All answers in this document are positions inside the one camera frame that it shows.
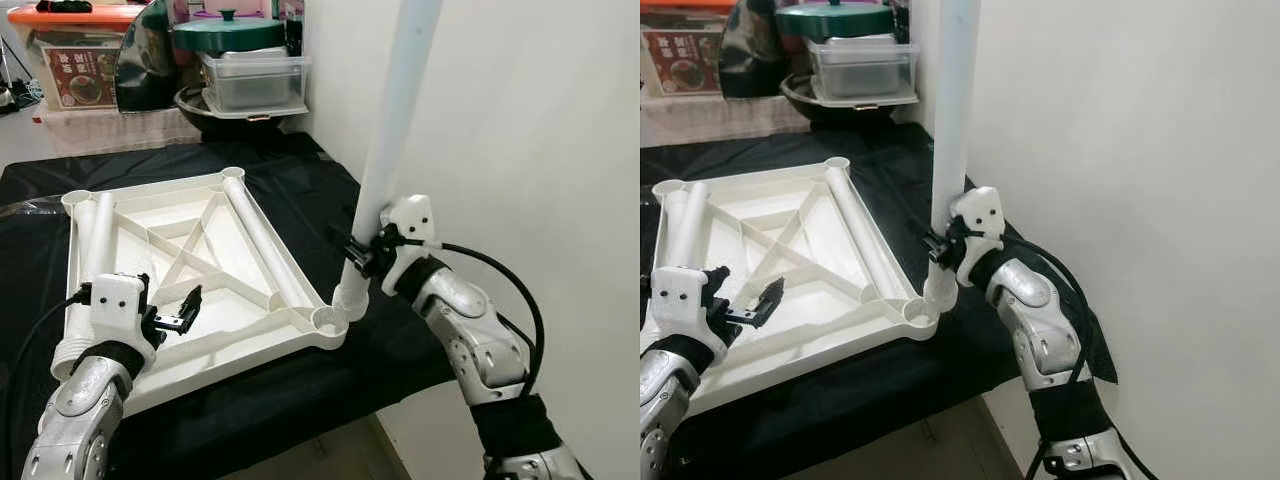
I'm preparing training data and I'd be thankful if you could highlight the white plastic children table top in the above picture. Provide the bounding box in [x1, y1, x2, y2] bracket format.
[50, 167, 349, 416]
[650, 157, 941, 416]

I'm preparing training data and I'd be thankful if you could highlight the black round wok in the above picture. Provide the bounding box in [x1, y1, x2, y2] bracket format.
[175, 85, 306, 141]
[780, 72, 916, 126]

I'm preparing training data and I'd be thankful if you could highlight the clear plastic storage container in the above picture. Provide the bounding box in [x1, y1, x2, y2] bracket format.
[805, 35, 919, 106]
[200, 48, 311, 113]

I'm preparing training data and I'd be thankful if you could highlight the red printed carton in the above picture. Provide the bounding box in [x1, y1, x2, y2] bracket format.
[645, 30, 723, 96]
[45, 45, 121, 109]

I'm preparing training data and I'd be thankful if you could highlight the black plastic bag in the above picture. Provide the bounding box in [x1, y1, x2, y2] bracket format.
[115, 0, 186, 113]
[718, 0, 791, 99]

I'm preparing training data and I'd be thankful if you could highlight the green round pot lid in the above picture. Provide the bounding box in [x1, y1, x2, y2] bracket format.
[172, 8, 288, 53]
[775, 0, 894, 41]

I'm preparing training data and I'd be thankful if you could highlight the clear bin with orange lid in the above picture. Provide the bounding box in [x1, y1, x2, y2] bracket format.
[8, 3, 151, 111]
[640, 0, 746, 96]

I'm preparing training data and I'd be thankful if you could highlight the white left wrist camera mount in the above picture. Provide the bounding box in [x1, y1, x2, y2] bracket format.
[88, 273, 156, 351]
[650, 265, 713, 346]

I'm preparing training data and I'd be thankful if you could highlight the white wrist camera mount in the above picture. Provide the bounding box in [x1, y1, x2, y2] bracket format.
[950, 187, 1006, 288]
[380, 195, 441, 298]
[650, 265, 713, 346]
[88, 273, 156, 351]

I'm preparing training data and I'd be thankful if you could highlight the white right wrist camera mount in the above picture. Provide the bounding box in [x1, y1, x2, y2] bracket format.
[950, 187, 1006, 288]
[380, 195, 441, 298]

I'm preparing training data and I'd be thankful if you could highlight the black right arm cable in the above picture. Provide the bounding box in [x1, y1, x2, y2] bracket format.
[968, 228, 1161, 480]
[385, 235, 546, 480]

